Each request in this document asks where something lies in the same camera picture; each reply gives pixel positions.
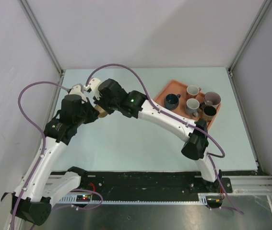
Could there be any aluminium frame rail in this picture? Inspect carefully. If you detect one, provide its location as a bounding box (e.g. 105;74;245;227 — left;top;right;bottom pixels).
18;0;63;76

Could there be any white cable duct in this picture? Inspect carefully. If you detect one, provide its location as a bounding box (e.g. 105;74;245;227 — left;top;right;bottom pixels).
57;192;207;205

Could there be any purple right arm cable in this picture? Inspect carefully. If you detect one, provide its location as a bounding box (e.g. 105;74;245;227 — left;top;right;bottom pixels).
86;63;244;215

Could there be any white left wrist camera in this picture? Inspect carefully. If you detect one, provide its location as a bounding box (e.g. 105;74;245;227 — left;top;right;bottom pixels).
69;83;87;102

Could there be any salmon plastic tray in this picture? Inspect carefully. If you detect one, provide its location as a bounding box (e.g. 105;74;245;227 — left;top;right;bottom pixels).
154;80;221;130

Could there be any dark blue mug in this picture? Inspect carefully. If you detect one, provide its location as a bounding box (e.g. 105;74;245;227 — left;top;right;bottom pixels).
164;93;181;110

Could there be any purple mug black handle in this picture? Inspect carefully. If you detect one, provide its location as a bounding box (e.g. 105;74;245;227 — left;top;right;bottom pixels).
203;92;221;108

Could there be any pink mug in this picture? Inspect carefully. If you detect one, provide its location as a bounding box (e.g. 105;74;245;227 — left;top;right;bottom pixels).
186;85;201;99

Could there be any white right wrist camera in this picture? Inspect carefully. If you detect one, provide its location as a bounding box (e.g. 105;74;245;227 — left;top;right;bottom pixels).
84;78;102;94

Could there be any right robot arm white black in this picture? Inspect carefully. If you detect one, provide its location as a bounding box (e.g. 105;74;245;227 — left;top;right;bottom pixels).
88;78;221;192

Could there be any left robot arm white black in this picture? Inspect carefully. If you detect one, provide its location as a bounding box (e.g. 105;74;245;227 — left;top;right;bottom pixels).
9;92;99;230

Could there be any brown mug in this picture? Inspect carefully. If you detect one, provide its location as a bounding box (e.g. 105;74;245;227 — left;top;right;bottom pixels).
198;106;217;123

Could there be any grey mug heart print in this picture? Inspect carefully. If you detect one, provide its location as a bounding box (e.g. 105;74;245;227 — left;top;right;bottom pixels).
186;98;200;117

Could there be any orange mug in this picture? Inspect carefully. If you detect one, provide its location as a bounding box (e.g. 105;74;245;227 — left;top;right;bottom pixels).
95;105;108;118

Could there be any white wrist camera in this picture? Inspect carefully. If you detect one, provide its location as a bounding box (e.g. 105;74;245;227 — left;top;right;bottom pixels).
84;78;102;94
69;83;87;102

